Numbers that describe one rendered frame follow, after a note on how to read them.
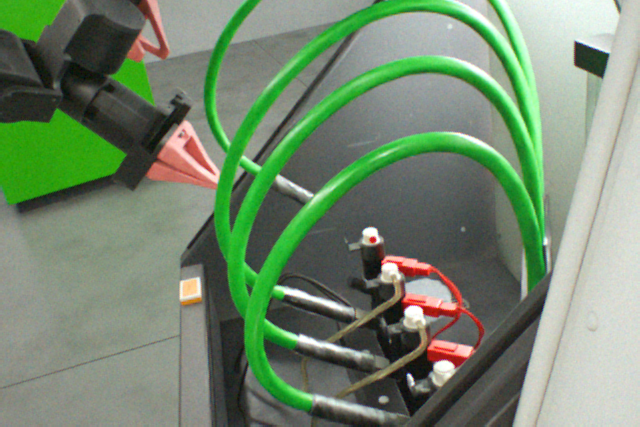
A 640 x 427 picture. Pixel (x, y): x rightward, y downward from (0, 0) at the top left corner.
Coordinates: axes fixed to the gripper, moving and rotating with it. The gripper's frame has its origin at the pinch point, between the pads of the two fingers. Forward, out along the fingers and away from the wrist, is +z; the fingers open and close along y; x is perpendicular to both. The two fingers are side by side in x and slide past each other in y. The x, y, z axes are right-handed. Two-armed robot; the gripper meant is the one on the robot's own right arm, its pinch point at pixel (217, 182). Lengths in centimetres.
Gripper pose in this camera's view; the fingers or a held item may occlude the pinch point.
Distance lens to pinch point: 70.3
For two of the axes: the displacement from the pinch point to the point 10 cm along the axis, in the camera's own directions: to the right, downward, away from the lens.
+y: 5.8, -7.0, -4.1
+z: 8.1, 5.6, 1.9
